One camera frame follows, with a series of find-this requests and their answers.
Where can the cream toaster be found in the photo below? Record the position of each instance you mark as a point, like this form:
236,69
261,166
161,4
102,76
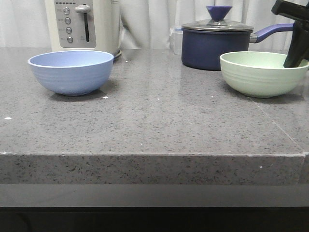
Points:
84,25

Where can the green bowl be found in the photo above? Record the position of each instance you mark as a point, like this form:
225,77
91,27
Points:
260,74

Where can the blue bowl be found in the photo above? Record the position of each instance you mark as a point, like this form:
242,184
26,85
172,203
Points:
72,73

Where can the white curtain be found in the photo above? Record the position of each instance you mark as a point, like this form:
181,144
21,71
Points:
145,23

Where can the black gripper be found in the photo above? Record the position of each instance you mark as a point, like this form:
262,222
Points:
299,46

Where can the glass pot lid blue knob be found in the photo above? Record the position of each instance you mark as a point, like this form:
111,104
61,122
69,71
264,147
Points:
217,23

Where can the clear plastic container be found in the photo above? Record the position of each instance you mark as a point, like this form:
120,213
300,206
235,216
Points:
177,39

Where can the blue saucepan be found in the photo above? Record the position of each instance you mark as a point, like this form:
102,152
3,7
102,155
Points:
202,48

